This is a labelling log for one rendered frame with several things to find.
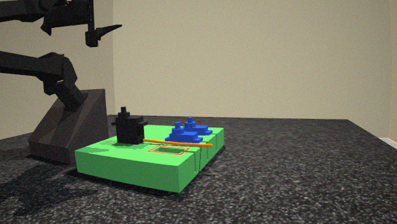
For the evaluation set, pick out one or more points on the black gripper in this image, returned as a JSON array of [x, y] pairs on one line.
[[92, 35]]

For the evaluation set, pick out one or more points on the green rectangular block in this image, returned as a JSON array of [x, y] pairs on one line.
[[158, 166]]

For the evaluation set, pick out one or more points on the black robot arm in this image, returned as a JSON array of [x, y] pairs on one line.
[[51, 67]]

